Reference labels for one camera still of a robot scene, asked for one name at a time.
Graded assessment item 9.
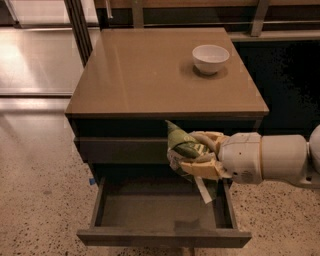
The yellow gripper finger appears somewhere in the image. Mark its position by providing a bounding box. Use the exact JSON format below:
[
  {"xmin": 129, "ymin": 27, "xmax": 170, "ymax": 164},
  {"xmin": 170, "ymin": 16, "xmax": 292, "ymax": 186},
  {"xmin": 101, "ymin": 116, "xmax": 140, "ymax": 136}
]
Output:
[
  {"xmin": 190, "ymin": 131, "xmax": 228, "ymax": 154},
  {"xmin": 180, "ymin": 159, "xmax": 232, "ymax": 180}
]

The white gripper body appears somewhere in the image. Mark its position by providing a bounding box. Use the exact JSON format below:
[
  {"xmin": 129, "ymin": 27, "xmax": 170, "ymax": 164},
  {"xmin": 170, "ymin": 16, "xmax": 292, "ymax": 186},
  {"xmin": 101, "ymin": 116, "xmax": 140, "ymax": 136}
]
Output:
[{"xmin": 218, "ymin": 132, "xmax": 262, "ymax": 184}]

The green jalapeno chip bag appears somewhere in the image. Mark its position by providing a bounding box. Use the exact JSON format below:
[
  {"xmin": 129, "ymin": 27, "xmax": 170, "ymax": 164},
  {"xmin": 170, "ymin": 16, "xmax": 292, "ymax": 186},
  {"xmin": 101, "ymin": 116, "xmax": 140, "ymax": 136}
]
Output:
[{"xmin": 165, "ymin": 119, "xmax": 218, "ymax": 205}]

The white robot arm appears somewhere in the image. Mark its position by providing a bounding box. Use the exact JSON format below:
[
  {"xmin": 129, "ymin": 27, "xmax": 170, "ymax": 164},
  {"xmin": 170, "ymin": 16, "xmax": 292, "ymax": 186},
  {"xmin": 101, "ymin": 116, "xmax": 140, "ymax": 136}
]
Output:
[{"xmin": 180, "ymin": 130, "xmax": 320, "ymax": 189}]

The open dark middle drawer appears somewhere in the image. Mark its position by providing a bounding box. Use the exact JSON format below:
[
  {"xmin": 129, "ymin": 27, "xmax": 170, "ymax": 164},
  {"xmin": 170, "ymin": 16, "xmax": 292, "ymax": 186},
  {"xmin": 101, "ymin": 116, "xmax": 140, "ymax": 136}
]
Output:
[{"xmin": 77, "ymin": 177, "xmax": 251, "ymax": 248}]

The brown drawer cabinet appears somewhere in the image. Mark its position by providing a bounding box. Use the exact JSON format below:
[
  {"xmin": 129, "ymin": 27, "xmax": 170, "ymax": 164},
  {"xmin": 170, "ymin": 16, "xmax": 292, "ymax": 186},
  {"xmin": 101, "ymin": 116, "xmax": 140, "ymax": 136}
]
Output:
[{"xmin": 65, "ymin": 28, "xmax": 269, "ymax": 179}]

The closed dark top drawer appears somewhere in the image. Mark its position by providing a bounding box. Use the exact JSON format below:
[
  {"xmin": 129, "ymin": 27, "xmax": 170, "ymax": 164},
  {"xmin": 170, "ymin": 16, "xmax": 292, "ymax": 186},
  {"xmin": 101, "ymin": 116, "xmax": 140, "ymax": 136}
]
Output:
[{"xmin": 74, "ymin": 137, "xmax": 169, "ymax": 164}]

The white ceramic bowl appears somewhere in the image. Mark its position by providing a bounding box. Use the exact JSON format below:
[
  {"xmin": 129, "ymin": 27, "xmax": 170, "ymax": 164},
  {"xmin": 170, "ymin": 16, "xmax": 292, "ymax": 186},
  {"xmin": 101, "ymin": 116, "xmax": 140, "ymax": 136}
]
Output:
[{"xmin": 192, "ymin": 45, "xmax": 230, "ymax": 75}]

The blue tape piece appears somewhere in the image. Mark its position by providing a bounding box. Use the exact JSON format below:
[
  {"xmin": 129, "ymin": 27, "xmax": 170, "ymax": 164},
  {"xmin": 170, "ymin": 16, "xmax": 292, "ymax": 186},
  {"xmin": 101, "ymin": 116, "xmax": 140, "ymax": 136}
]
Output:
[{"xmin": 89, "ymin": 178, "xmax": 96, "ymax": 185}]

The metal railing frame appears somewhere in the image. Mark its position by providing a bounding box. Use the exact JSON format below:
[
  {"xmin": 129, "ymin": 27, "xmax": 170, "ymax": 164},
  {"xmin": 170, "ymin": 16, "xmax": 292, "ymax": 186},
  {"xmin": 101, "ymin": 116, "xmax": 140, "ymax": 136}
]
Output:
[{"xmin": 93, "ymin": 0, "xmax": 320, "ymax": 37}]

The dark vertical post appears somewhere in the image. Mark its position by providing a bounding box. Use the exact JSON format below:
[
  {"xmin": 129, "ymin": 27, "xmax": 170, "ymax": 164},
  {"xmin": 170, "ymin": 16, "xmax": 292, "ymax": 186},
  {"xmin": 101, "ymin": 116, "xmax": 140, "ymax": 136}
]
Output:
[{"xmin": 64, "ymin": 0, "xmax": 93, "ymax": 66}]

